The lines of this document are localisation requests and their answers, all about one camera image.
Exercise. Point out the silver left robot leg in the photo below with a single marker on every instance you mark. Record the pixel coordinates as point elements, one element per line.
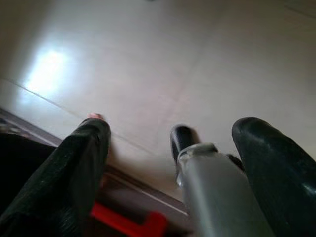
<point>217,192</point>

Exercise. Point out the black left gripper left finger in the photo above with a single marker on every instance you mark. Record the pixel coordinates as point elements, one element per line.
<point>49,185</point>

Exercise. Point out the black left robot foot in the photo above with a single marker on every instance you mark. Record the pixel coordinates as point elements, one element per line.
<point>182,140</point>

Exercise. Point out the red plastic object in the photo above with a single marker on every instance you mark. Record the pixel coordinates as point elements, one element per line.
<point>123,219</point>

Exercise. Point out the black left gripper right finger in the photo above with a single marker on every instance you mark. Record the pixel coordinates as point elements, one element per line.
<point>284,172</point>

